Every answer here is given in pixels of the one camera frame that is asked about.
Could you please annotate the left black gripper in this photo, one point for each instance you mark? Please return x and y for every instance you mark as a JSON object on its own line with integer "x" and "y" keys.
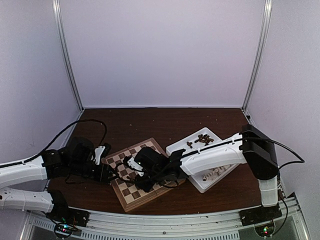
{"x": 102, "y": 175}

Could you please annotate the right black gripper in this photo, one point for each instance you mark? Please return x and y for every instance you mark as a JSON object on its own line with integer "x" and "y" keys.
{"x": 145, "y": 187}

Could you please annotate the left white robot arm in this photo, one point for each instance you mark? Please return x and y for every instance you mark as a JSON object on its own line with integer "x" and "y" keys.
{"x": 46, "y": 165}

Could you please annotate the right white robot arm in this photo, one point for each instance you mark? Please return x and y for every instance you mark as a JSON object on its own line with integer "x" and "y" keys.
{"x": 250, "y": 146}

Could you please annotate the dark chess pieces pile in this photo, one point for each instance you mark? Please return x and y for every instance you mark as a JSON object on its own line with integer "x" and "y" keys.
{"x": 202, "y": 138}

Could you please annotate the white chess pieces pile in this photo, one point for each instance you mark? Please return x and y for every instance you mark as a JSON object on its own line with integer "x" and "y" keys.
{"x": 215, "y": 173}

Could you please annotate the wooden chessboard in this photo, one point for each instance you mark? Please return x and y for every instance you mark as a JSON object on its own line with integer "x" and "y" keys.
{"x": 132, "y": 196}

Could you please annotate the white divided plastic tray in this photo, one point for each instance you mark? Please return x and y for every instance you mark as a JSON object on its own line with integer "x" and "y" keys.
{"x": 202, "y": 162}

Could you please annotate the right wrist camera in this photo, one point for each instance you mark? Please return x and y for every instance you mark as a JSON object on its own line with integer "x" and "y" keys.
{"x": 129, "y": 162}

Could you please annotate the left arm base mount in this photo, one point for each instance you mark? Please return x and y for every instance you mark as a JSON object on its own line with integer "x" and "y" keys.
{"x": 72, "y": 217}

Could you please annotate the aluminium frame rail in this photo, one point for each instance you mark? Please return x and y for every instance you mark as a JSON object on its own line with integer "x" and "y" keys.
{"x": 226, "y": 225}

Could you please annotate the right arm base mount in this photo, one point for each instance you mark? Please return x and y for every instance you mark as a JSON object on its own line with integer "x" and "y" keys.
{"x": 259, "y": 214}

